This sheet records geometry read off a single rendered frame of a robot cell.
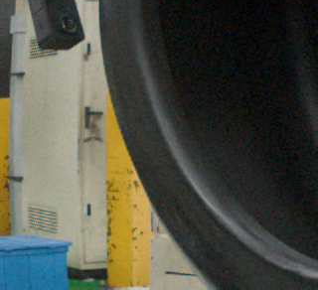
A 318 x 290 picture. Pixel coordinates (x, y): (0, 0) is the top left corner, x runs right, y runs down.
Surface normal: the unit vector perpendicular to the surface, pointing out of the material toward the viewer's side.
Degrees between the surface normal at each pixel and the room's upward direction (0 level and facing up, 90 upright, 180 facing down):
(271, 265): 100
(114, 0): 90
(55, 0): 67
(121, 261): 90
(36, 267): 90
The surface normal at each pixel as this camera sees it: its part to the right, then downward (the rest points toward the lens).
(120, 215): -0.87, 0.01
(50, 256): 0.66, 0.04
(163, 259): -0.71, 0.04
